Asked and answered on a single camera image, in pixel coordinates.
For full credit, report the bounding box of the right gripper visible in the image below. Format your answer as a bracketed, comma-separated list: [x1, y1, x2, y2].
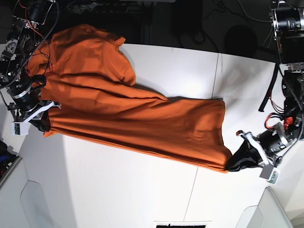
[8, 91, 61, 133]

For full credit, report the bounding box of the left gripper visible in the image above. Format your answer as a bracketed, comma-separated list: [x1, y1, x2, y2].
[227, 123, 298, 171]

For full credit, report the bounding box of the orange t-shirt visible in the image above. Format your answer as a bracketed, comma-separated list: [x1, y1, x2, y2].
[27, 24, 232, 172]

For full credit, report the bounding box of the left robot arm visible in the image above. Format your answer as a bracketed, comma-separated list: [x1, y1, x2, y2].
[225, 0, 304, 172]

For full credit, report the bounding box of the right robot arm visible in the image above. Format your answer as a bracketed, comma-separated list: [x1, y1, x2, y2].
[0, 0, 60, 135]

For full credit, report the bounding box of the white framed black tray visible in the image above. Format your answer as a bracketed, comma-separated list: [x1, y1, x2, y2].
[152, 221, 212, 228]

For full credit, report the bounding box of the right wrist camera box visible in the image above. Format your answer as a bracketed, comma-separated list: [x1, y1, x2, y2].
[11, 121, 29, 136]

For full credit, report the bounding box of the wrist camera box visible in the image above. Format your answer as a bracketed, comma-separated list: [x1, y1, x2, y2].
[11, 121, 29, 136]
[259, 164, 281, 184]

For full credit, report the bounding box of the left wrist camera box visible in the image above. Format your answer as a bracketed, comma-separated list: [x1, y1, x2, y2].
[259, 164, 281, 184]

